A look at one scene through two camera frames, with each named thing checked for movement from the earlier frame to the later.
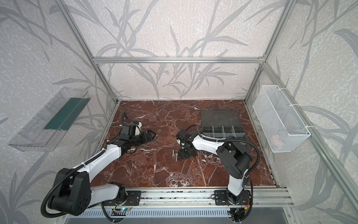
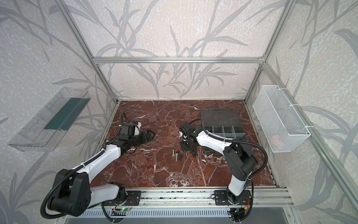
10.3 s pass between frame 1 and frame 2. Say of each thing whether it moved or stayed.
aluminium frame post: stayed
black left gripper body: stayed
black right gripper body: moved
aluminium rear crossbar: stayed
